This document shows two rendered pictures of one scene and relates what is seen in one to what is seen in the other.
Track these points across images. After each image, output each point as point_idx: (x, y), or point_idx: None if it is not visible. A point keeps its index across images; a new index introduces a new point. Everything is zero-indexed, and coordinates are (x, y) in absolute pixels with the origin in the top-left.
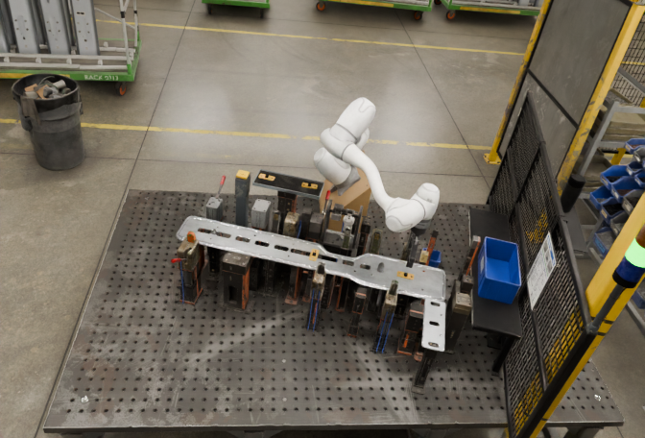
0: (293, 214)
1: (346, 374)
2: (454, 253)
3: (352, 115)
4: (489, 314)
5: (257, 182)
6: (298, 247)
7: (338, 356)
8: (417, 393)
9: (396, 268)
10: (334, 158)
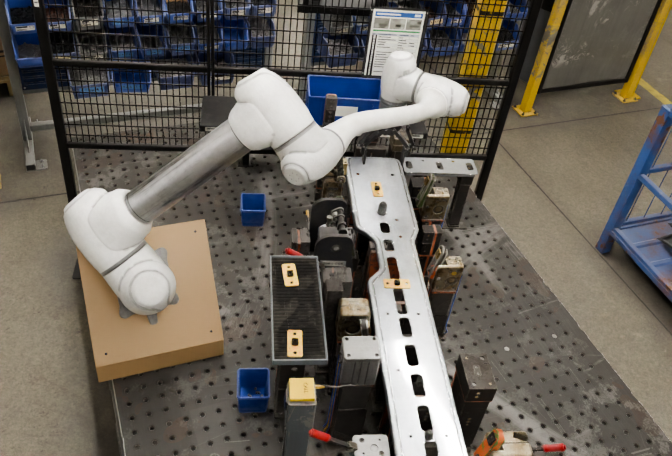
0: (347, 306)
1: (482, 284)
2: (212, 193)
3: (297, 99)
4: None
5: (318, 354)
6: (391, 306)
7: (464, 295)
8: (465, 224)
9: (368, 197)
10: (161, 261)
